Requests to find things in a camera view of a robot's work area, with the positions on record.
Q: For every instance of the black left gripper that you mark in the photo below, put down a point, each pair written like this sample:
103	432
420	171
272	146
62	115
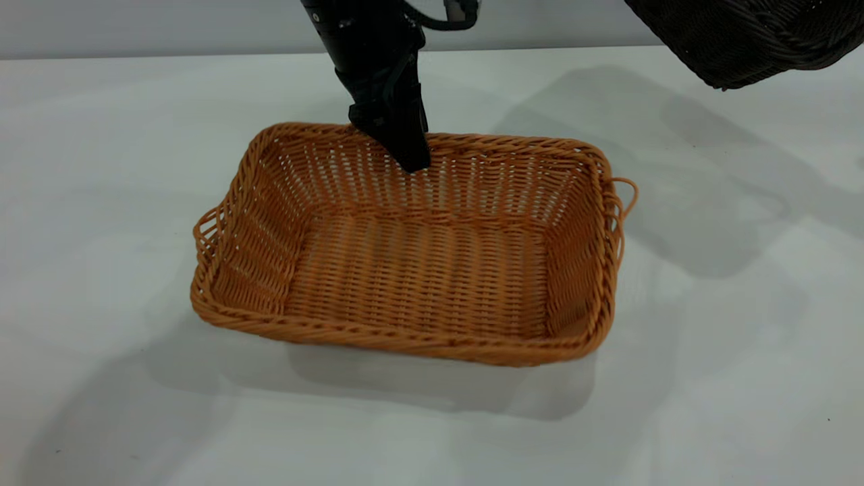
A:
381	84

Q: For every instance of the orange-brown wicker basket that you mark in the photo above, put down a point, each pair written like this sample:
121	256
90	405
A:
418	277

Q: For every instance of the dark brown wicker basket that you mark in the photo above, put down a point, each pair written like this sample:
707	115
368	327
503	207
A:
749	40

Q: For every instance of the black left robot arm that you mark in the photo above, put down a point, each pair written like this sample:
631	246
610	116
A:
358	30

